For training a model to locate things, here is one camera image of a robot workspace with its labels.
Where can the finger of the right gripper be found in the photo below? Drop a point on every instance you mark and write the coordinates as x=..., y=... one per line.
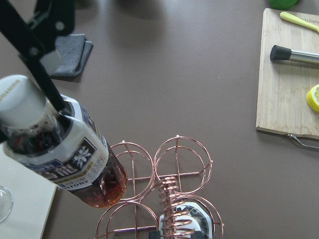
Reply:
x=30, y=50

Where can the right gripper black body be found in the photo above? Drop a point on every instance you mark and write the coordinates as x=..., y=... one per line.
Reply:
x=51, y=19

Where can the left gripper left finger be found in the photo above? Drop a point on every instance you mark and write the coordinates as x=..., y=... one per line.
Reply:
x=154, y=235

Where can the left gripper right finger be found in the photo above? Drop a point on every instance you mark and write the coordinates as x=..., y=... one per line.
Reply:
x=197, y=235

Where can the copper wire bottle basket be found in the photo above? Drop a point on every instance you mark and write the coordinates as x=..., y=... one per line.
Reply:
x=179, y=171

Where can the tea bottle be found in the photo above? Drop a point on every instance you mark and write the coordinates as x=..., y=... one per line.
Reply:
x=180, y=220
x=64, y=147

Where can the grey folded cloth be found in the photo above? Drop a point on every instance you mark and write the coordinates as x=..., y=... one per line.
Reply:
x=74, y=50

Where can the cream tray with bear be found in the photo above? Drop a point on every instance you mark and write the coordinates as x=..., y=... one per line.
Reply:
x=32, y=200

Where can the bamboo cutting board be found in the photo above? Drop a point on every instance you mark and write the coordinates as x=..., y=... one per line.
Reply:
x=283, y=85

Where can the clear wine glass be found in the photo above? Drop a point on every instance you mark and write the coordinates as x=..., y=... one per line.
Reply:
x=6, y=203

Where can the half lemon slice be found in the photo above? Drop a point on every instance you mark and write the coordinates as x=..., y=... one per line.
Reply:
x=312, y=98

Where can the green lime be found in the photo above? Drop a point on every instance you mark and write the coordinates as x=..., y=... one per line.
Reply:
x=282, y=4

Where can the yellow plastic knife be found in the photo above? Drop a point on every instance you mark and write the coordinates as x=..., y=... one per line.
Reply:
x=298, y=21

